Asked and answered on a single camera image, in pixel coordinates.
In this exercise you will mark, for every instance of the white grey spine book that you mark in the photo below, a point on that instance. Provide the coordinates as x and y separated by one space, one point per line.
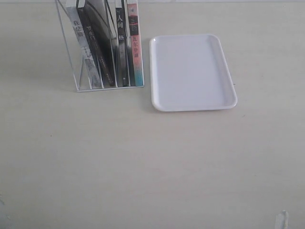
71 8

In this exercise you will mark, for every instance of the white plastic tray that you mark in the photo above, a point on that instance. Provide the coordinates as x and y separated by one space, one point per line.
190 73

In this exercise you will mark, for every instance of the white wire book rack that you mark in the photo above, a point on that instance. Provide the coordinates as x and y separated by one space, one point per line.
107 11

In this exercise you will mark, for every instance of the white object at bottom edge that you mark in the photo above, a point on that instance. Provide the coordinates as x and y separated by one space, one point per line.
281 220

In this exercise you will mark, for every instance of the black white-text spine book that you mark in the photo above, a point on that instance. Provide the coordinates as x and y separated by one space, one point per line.
121 35

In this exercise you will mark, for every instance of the black brown spine book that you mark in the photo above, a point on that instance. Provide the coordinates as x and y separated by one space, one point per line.
98 41

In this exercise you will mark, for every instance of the pink teal spine book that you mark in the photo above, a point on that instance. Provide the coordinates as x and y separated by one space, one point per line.
133 18

